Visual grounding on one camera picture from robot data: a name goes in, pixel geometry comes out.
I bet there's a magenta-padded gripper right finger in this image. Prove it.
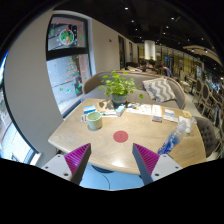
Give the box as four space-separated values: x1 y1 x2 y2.
132 143 183 186

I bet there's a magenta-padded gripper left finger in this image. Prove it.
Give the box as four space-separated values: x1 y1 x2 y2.
41 143 92 186

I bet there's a clear bottle with blue label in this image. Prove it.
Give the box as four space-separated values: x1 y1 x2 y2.
157 120 188 156

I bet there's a flat round red coaster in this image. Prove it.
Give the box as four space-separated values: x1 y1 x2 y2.
112 130 129 144

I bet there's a pale green ceramic mug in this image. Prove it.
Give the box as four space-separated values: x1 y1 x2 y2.
86 111 104 131

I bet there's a white box with orange edge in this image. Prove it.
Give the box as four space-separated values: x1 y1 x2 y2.
151 104 163 123

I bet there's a printed white paper leaflet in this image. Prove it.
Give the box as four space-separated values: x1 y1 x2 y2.
126 103 153 116

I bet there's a blue and white small box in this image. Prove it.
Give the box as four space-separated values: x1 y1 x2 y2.
83 105 97 115

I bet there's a white and blue flat packet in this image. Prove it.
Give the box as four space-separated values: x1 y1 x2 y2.
163 109 177 118

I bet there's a white pen with green cap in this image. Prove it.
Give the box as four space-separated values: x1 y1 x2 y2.
101 111 118 117

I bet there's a clear plastic cup with straw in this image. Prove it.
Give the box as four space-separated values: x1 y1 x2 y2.
184 115 198 135

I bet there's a light blue small carton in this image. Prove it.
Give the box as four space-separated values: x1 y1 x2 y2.
115 104 126 117

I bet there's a grey tufted chair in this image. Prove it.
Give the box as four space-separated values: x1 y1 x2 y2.
194 115 218 158

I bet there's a bright glass window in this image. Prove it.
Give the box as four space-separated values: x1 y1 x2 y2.
0 53 42 166

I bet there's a grey white chevron cushion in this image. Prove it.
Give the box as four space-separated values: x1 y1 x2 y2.
142 77 177 103

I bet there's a curved grey upholstered sofa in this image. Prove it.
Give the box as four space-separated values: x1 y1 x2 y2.
82 70 187 110

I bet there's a green potted plant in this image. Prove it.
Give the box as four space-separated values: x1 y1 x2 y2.
98 70 145 108

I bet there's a window with festive decals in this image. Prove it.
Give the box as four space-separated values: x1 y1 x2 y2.
45 13 93 118

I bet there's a group of round-backed dining chairs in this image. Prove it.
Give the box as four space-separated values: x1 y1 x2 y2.
186 77 224 134

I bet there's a person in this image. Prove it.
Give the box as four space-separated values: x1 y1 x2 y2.
159 64 172 78
147 59 159 74
137 59 149 73

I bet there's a white round pillar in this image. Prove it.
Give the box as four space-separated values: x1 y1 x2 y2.
143 39 157 61

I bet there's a group of ceiling spotlights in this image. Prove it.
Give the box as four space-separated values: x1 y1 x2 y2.
123 5 208 53

